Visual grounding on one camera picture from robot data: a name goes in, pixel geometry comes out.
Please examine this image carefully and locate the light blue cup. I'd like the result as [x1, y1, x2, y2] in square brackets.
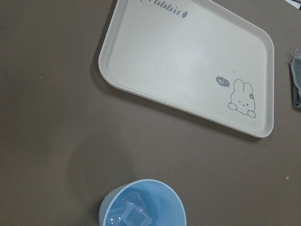
[99, 179, 187, 226]

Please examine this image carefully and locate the clear ice cube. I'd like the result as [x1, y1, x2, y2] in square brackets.
[106, 190, 153, 226]

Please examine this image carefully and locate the cream rabbit tray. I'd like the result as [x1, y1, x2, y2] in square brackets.
[98, 0, 274, 137]

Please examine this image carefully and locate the grey folded cloth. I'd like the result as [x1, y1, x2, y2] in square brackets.
[290, 49, 301, 109]

